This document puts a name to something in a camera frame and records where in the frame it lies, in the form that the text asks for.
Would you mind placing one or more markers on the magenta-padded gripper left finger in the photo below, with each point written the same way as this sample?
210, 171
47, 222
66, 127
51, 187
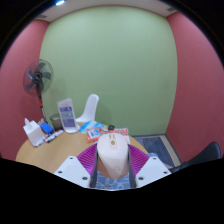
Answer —
71, 170

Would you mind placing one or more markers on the ceiling light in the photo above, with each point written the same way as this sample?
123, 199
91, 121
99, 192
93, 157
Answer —
60, 2

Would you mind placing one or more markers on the black standing fan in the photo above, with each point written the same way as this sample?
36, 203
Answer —
37, 77

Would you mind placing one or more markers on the black mesh pen cup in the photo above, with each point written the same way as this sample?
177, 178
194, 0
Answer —
55, 122

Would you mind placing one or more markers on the black chair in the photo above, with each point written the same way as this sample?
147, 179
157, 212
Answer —
203, 156

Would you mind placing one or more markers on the dark blue floor mat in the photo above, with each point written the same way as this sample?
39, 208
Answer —
158, 148

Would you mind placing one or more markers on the red-capped whiteboard marker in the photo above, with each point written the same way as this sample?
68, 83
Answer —
41, 141

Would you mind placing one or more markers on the light blue packet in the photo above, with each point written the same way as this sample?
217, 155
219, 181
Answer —
90, 125

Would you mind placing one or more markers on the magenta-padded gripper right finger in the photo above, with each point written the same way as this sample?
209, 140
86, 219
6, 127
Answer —
151, 170

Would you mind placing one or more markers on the small black object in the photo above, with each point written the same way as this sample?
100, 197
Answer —
111, 127

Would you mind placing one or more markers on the blue whiteboard eraser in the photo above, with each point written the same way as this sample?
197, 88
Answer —
47, 128

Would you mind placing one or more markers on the white plastic chair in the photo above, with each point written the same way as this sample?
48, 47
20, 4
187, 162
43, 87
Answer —
90, 106

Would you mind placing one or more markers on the white tissue box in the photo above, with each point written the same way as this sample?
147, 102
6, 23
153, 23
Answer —
33, 133

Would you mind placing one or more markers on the black whiteboard marker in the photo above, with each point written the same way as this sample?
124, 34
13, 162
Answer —
54, 136

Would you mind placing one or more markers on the orange and white snack packet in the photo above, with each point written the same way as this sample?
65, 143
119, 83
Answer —
121, 131

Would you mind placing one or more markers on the pale pink computer mouse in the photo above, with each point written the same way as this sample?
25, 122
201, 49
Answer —
112, 155

